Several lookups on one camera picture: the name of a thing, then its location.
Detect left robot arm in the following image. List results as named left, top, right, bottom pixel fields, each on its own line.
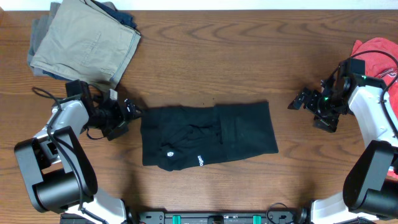
left=14, top=82, right=141, bottom=223

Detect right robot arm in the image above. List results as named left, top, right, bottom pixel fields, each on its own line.
left=288, top=73, right=397, bottom=223

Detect red printed t-shirt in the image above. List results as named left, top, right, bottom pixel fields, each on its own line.
left=350, top=37, right=398, bottom=178

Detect black t-shirt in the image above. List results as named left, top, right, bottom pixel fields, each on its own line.
left=141, top=101, right=279, bottom=171

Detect khaki folded trousers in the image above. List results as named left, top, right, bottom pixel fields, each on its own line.
left=30, top=0, right=142, bottom=93

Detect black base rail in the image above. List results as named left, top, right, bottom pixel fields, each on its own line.
left=60, top=210, right=312, bottom=224

